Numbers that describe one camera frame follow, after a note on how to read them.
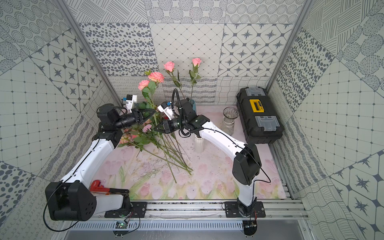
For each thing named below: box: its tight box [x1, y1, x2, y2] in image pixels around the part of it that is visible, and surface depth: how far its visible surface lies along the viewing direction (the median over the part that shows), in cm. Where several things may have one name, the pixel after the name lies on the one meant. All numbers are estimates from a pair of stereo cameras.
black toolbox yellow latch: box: [236, 86, 285, 144], surface depth 96 cm
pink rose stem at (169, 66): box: [163, 61, 186, 100], surface depth 83 cm
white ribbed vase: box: [194, 136, 205, 154], surface depth 86 cm
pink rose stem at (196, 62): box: [189, 57, 202, 100], surface depth 90 cm
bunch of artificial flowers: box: [118, 111, 193, 184], surface depth 97 cm
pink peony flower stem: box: [148, 68, 177, 184], surface depth 72 cm
